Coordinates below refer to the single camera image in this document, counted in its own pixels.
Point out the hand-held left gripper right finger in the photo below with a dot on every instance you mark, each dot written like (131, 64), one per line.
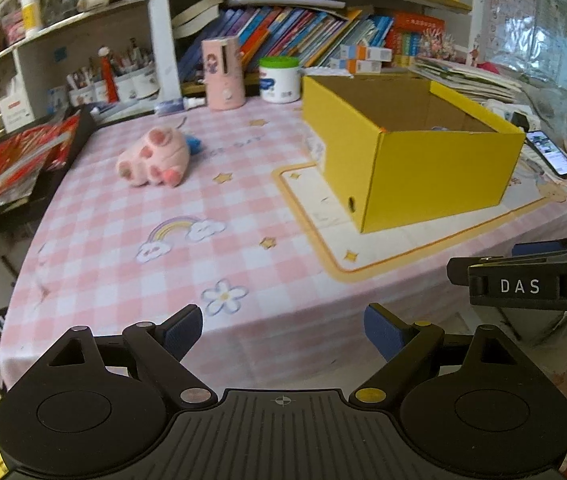
(382, 332)

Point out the row of blue picture books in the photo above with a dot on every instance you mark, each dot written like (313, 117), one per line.
(293, 35)

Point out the orange white medicine box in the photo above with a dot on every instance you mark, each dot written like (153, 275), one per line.
(366, 53)
(353, 66)

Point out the white shelf unit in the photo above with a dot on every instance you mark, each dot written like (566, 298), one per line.
(43, 65)

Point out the white bottle yellow label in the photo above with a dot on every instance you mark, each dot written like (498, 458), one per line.
(30, 15)

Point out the black tray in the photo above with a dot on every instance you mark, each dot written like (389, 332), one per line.
(80, 135)

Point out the stack of red packets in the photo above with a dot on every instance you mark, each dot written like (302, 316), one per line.
(8, 160)

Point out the white bookshelf yellow boards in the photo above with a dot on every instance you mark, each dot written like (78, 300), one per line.
(161, 30)

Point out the clear spray bottle blue cap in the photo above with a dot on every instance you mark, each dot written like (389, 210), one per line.
(178, 106)

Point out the yellow cardboard box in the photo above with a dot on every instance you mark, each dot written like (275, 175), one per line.
(433, 180)

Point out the pink cylindrical humidifier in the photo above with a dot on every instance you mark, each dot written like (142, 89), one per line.
(223, 75)

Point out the colourful spiky ornament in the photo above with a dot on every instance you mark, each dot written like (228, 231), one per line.
(438, 46)

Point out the white box red label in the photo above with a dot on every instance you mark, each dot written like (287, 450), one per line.
(13, 112)

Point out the white jar green lid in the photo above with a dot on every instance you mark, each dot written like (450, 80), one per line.
(279, 82)

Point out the pink plush pig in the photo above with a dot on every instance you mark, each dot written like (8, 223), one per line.
(158, 152)

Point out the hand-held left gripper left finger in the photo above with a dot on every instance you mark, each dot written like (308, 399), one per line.
(186, 332)

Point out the red boxed book set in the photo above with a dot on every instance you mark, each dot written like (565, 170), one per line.
(416, 37)

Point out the smartphone with lit screen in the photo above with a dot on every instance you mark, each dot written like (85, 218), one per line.
(552, 154)

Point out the stack of papers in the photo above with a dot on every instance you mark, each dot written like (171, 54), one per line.
(468, 80)

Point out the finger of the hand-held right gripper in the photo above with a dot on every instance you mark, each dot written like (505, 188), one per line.
(533, 249)
(458, 270)

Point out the pink checkered tablecloth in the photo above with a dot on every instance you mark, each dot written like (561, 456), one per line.
(113, 220)

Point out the white printed pen mug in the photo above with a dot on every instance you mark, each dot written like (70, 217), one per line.
(138, 85)
(80, 95)

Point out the small blue toy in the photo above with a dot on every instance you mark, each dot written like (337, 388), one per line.
(194, 144)

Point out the black charger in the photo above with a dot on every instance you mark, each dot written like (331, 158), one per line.
(520, 121)

